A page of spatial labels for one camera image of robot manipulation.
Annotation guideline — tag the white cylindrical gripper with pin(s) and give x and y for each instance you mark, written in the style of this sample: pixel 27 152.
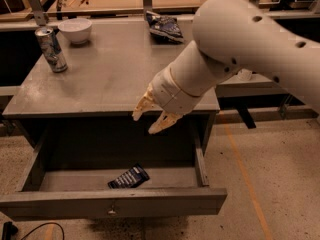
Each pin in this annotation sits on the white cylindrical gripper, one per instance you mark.
pixel 169 93

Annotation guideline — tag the dark blue rxbar wrapper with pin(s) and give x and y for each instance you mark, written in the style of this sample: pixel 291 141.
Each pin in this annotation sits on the dark blue rxbar wrapper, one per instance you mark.
pixel 132 178

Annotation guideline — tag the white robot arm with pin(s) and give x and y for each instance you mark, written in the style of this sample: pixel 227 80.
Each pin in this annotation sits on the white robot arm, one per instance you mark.
pixel 228 36

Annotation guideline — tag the open grey top drawer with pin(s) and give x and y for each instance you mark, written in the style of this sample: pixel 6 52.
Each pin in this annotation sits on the open grey top drawer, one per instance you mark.
pixel 72 163

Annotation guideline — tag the metal drawer knob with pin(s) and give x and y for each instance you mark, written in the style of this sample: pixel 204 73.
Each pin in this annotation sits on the metal drawer knob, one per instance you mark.
pixel 112 211

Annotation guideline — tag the grey wooden cabinet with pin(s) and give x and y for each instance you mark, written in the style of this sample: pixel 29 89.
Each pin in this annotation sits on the grey wooden cabinet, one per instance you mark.
pixel 85 111

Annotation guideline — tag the blue chip bag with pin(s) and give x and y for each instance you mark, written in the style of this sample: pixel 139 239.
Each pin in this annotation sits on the blue chip bag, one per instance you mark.
pixel 164 27

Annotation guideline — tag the white ceramic bowl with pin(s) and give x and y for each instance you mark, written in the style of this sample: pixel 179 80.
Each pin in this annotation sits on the white ceramic bowl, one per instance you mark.
pixel 76 30

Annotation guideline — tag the silver blue drink can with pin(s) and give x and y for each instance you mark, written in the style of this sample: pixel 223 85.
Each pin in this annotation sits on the silver blue drink can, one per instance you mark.
pixel 51 49

